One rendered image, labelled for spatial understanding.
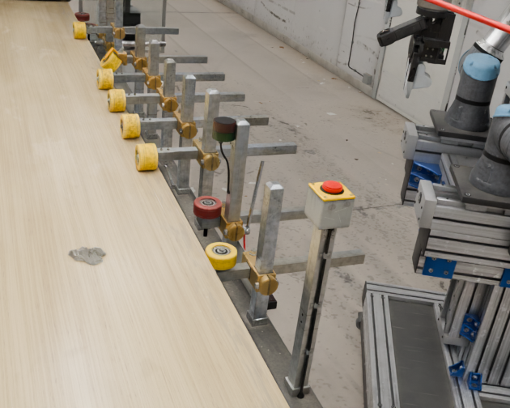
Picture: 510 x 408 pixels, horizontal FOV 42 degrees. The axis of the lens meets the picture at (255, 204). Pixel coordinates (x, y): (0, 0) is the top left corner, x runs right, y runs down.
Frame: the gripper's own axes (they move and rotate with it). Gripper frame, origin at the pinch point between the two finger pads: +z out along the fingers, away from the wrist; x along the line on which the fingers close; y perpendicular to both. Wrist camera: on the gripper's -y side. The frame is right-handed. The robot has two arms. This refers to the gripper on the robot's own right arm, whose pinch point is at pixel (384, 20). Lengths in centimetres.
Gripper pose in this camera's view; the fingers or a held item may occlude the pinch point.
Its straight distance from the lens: 246.5
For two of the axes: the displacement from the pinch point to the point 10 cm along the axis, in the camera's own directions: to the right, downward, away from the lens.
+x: 1.1, -4.5, 8.8
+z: -1.0, 8.8, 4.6
